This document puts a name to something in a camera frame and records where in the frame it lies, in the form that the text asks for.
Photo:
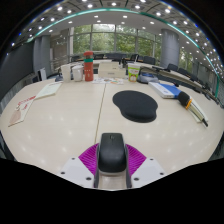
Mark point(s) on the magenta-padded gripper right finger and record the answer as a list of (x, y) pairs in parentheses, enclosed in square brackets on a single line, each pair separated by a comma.
[(148, 170)]

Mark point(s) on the long curved conference desk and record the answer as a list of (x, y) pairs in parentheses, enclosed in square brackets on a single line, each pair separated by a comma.
[(180, 78)]

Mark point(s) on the beige cardboard box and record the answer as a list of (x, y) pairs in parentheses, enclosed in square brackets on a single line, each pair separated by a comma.
[(111, 70)]

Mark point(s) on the black mouse pad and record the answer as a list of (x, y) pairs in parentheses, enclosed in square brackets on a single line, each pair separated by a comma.
[(135, 106)]

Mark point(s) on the dark office chairs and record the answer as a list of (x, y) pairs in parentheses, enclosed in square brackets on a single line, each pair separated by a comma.
[(149, 60)]

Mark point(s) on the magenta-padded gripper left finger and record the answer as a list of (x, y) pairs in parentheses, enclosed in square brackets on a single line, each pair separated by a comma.
[(73, 170)]

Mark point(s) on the blue and white book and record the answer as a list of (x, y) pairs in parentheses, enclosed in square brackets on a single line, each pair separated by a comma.
[(165, 90)]

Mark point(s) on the ceiling lights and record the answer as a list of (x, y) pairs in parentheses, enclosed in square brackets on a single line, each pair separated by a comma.
[(90, 5)]

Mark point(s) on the paper drink cup with straw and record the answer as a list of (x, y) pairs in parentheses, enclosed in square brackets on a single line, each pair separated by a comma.
[(134, 73)]

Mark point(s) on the black computer mouse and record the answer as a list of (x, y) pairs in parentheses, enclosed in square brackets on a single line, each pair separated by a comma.
[(112, 153)]

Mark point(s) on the white standing sign board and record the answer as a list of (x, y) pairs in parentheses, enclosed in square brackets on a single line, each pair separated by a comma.
[(42, 74)]

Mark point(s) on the white paper sheet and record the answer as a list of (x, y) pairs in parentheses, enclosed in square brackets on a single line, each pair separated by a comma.
[(200, 108)]

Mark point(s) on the red bottle with green band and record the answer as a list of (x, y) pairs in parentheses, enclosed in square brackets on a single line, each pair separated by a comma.
[(88, 70)]

